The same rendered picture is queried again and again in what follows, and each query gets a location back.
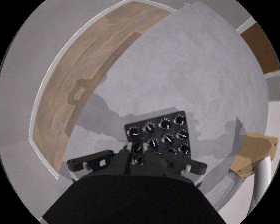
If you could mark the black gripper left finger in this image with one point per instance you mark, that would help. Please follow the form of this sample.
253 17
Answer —
116 163

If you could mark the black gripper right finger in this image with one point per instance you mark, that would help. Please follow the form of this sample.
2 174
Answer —
188 168

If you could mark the black knob box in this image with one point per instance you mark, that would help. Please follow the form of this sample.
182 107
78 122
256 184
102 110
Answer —
168 135

